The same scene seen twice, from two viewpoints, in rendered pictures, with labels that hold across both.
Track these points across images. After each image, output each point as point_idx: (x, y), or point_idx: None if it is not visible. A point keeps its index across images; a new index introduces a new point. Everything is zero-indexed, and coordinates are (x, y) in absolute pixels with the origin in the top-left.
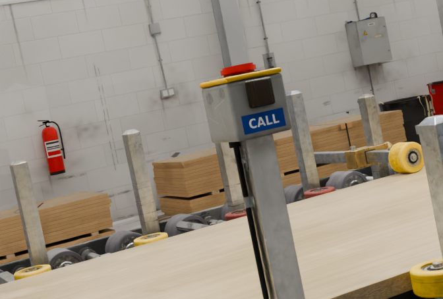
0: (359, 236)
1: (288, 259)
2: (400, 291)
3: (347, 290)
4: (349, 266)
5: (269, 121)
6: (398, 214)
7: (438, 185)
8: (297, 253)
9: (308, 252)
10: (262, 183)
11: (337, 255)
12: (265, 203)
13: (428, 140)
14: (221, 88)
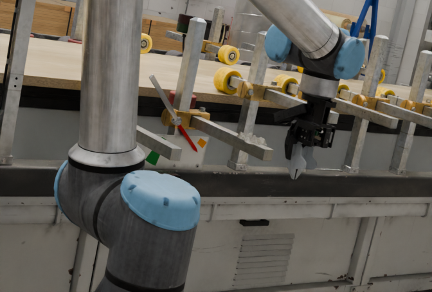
0: (79, 64)
1: (24, 42)
2: (79, 89)
3: (52, 77)
4: (62, 71)
5: None
6: None
7: None
8: (41, 59)
9: (47, 61)
10: (25, 4)
11: (60, 66)
12: (23, 13)
13: None
14: None
